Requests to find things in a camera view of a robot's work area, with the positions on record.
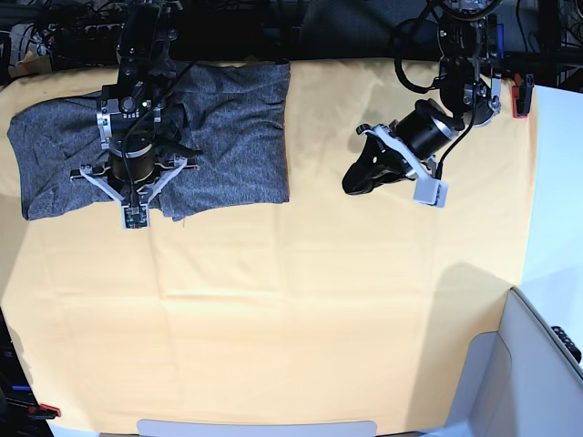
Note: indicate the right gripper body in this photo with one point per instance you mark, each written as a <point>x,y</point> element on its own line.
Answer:
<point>137,170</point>

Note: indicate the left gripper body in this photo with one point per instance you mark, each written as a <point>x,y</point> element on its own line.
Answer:
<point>424,132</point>

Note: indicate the grey long-sleeve T-shirt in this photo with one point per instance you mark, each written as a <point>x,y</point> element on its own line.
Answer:
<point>234,115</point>

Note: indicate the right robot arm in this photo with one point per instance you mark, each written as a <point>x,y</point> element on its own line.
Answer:
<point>147,75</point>

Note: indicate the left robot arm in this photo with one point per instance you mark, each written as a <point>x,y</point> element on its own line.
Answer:
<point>465,94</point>

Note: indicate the red clamp right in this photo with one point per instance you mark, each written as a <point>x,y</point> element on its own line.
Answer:
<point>521,94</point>

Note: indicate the red clamp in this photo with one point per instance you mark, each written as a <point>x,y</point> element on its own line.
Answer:
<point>42,412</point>
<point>521,94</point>

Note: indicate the yellow table cloth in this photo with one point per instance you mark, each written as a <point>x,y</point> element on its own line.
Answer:
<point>328,308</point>

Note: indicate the white storage bin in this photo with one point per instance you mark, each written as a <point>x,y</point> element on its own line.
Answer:
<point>519,380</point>

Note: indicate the red clamp left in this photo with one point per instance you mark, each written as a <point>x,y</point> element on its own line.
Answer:
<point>42,412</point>

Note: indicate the black remote on bin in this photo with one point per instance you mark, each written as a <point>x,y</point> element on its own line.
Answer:
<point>568,343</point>

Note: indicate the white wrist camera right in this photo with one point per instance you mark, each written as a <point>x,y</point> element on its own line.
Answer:
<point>135,217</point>

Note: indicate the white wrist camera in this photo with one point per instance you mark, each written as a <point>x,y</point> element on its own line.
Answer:
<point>430,192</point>
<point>135,217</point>

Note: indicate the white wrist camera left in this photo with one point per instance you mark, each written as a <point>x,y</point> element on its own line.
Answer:
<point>430,192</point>

